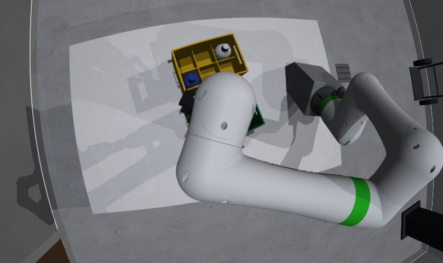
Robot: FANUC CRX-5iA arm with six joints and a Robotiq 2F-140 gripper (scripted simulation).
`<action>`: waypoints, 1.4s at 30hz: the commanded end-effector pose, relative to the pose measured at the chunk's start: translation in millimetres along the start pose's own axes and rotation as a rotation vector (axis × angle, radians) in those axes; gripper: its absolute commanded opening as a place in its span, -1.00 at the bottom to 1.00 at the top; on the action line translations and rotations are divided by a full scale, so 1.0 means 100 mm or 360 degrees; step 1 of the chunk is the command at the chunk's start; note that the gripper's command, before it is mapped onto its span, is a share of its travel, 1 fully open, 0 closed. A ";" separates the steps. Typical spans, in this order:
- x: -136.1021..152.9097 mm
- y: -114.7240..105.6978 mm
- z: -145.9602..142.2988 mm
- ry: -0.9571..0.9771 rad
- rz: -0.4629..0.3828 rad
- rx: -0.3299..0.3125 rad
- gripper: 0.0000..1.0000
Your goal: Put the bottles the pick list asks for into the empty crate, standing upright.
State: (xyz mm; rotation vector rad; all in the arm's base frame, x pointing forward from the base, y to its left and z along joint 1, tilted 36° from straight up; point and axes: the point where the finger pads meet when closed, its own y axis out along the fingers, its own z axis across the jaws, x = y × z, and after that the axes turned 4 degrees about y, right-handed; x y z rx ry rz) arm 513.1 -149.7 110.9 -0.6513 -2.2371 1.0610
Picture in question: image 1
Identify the white pick list strip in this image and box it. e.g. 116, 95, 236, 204
243, 134, 252, 148

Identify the white bottle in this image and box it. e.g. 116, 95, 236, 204
214, 43, 231, 61

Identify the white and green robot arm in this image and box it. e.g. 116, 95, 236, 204
176, 71, 443, 229

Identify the yellow divided crate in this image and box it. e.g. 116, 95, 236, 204
171, 35, 243, 94

